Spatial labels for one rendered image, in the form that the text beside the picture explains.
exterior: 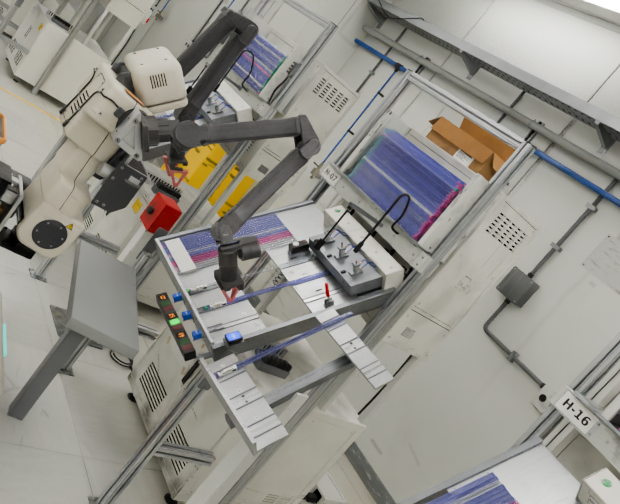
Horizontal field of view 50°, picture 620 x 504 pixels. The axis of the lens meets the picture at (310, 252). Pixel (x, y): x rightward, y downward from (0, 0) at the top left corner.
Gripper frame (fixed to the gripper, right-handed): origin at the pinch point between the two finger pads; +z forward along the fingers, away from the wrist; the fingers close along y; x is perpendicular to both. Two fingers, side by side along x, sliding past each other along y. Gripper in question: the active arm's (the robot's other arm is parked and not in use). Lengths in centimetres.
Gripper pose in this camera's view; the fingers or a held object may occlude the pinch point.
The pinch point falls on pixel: (230, 299)
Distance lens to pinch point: 213.1
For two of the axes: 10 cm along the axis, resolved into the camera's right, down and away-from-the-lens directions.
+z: -0.2, 8.2, 5.7
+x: -9.0, 2.4, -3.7
